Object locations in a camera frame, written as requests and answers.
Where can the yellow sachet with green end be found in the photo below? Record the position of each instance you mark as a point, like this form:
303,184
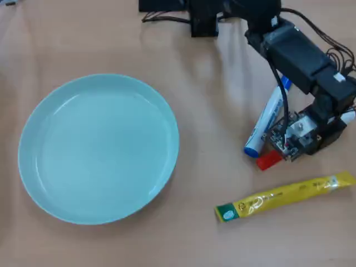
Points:
283,197

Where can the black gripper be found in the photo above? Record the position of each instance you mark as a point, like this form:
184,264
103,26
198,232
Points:
328,130

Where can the light teal round plate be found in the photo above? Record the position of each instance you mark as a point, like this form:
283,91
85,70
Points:
97,150

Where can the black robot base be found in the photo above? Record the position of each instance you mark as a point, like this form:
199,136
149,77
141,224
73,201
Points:
194,16

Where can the red and white marker pen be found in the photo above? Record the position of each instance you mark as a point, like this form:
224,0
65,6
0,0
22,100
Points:
268,160

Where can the blue and white marker pen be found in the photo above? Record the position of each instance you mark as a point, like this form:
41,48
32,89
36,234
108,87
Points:
264,125

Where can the small dark object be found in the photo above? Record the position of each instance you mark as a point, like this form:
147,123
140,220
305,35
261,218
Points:
9,3

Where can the wrist camera circuit board module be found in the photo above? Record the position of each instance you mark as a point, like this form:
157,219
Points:
289,136

